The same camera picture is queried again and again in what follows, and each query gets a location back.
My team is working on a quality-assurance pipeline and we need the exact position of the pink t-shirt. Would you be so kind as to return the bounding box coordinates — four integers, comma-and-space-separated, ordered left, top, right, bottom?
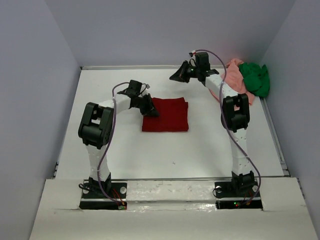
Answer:
225, 58, 255, 105

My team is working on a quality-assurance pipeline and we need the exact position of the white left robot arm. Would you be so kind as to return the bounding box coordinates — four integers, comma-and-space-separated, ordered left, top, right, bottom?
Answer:
78, 80, 160, 198

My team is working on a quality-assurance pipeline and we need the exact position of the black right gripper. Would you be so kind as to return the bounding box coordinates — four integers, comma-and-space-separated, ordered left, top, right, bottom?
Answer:
169, 60, 200, 84

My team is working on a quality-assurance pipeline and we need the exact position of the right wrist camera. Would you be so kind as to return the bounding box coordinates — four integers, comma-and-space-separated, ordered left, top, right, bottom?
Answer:
188, 49, 210, 67

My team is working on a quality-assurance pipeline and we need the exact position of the dark red t-shirt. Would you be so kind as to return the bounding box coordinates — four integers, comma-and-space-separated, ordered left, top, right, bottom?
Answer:
141, 97, 189, 133

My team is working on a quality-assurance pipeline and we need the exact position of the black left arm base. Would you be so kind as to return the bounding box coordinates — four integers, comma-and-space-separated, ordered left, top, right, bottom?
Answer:
78, 180, 128, 211

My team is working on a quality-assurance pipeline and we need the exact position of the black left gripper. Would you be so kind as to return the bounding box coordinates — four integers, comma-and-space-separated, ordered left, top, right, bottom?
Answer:
134, 93, 159, 117

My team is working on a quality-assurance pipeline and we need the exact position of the green t-shirt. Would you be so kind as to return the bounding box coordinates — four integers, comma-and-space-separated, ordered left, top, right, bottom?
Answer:
238, 62, 270, 98

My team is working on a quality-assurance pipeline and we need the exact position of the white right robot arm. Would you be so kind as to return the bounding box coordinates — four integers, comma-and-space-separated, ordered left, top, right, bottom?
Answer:
169, 50, 257, 198

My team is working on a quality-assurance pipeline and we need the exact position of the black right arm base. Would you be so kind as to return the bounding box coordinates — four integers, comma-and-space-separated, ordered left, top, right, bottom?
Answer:
212, 171, 263, 210

